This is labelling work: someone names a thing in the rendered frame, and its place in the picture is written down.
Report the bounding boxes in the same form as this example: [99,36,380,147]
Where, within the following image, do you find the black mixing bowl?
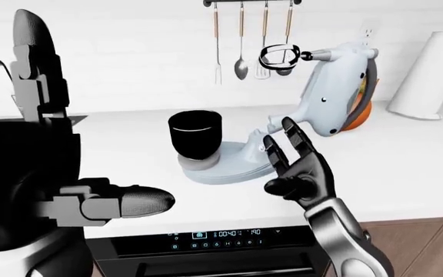
[168,109,223,162]

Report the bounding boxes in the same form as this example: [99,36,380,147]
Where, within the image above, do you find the wooden handled steel ladle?
[275,2,296,76]

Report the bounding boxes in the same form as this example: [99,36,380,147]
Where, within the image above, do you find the pale blue stand mixer base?
[178,128,278,185]

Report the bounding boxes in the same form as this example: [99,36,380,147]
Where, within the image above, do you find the wooden handled steel spoon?
[233,2,250,81]

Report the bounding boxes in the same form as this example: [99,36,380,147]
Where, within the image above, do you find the pale blue stand mixer head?
[268,42,380,138]

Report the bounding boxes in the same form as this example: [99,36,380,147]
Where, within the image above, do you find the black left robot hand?
[0,8,176,252]

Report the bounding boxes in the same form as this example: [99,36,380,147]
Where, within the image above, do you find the wooden handled slotted spatula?
[254,2,271,81]

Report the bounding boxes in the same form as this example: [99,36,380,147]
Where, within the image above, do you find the wooden handled meat fork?
[212,3,223,85]

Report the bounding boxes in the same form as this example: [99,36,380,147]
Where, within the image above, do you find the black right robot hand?
[263,115,336,211]

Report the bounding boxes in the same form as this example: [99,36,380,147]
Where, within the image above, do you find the black oven control panel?
[85,225,340,277]

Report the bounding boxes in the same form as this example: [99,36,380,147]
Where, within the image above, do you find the black wire whisk attachment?
[258,44,302,71]

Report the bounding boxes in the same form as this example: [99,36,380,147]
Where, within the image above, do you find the black utensil rail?
[202,0,302,8]

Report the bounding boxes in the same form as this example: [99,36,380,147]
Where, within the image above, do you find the orange fruit bowl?
[338,76,381,132]

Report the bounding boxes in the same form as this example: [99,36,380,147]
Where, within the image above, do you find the white paper towel roll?
[386,23,443,121]

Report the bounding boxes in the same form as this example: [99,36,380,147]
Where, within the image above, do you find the white wall outlet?
[359,23,378,46]

